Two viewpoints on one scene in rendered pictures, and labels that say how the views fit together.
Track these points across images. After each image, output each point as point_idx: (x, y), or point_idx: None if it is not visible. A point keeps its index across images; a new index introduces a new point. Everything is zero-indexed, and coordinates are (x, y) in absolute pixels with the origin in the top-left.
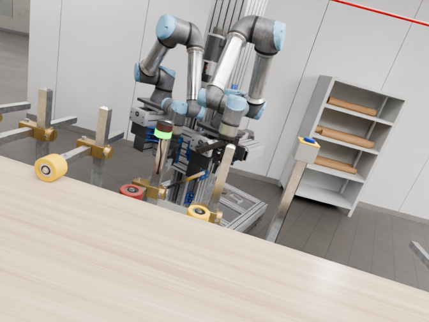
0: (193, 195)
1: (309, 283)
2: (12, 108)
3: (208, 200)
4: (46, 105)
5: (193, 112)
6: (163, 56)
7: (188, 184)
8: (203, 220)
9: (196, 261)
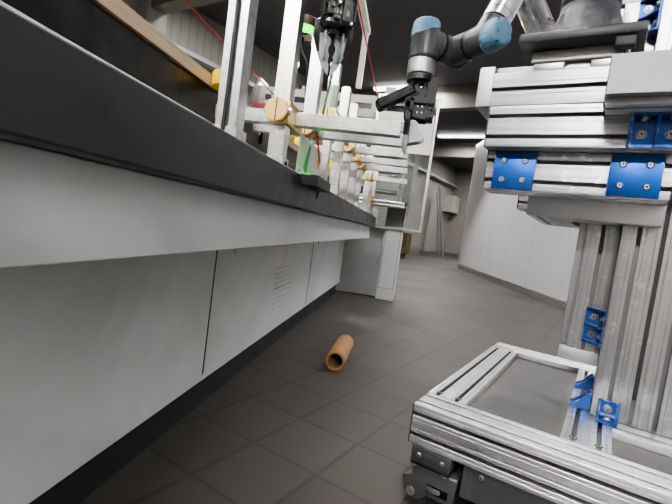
0: (604, 318)
1: None
2: (382, 151)
3: (322, 114)
4: (341, 101)
5: (470, 35)
6: (528, 8)
7: (596, 283)
8: (212, 74)
9: None
